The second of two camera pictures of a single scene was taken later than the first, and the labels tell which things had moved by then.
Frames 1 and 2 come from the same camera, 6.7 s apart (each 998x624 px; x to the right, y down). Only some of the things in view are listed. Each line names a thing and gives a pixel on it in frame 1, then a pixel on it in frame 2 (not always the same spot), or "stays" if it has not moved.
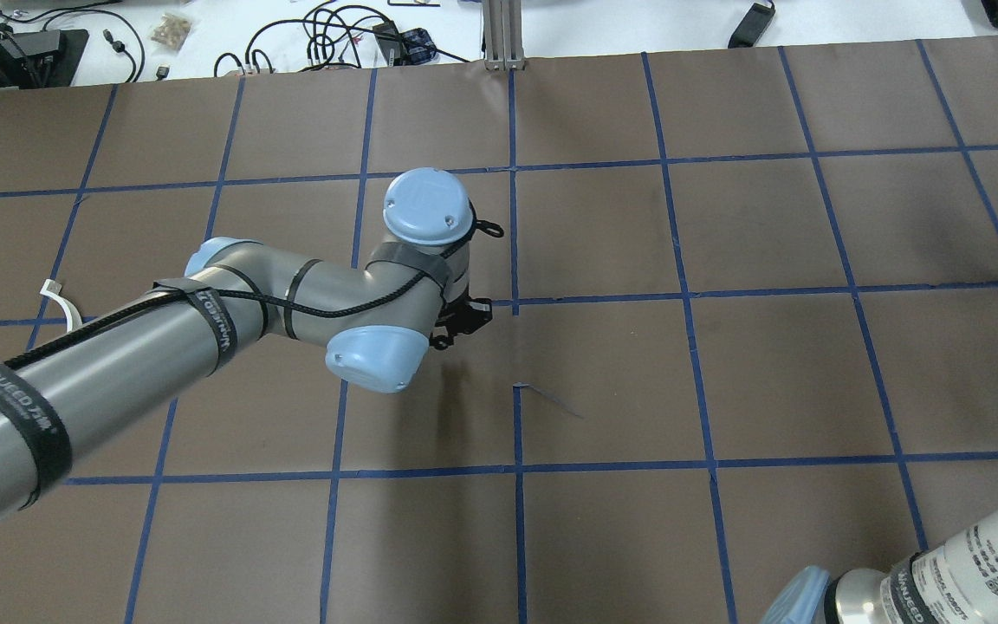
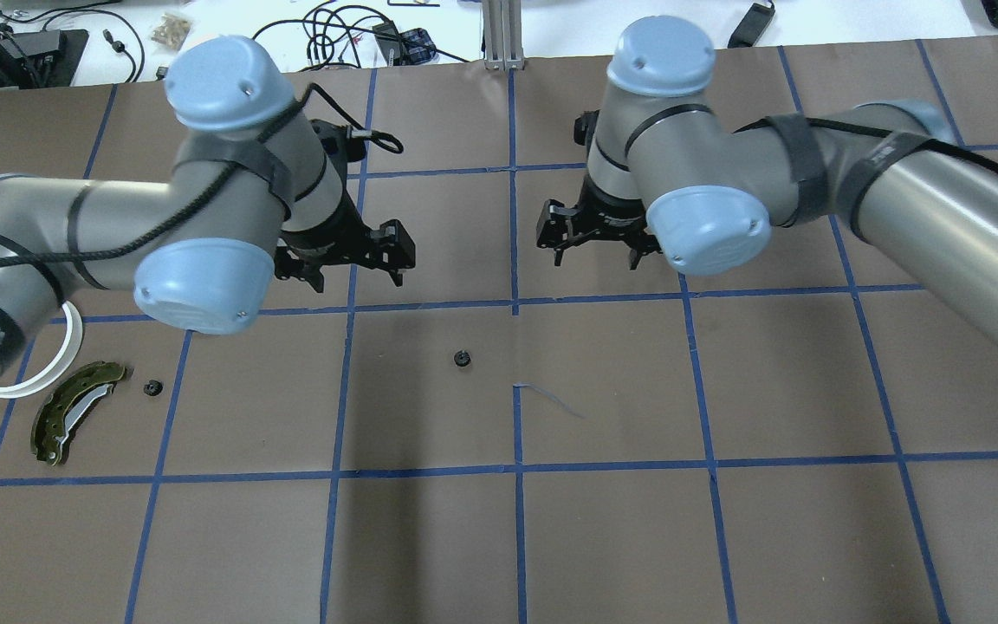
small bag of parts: [171, 30] stays
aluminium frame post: [502, 35] stays
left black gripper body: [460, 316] to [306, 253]
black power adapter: [752, 27] stays
